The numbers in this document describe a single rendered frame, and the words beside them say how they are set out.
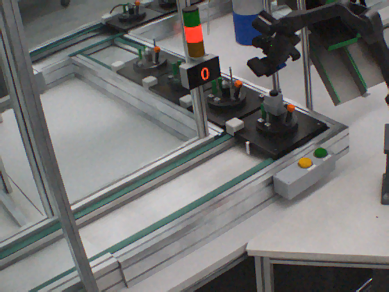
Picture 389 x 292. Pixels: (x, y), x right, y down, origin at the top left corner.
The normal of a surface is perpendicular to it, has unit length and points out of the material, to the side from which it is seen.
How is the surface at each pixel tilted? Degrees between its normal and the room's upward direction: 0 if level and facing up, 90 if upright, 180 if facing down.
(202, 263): 0
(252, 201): 90
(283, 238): 0
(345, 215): 0
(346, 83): 45
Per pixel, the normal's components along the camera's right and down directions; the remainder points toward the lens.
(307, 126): -0.14, -0.84
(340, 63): 0.22, -0.29
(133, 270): 0.60, 0.36
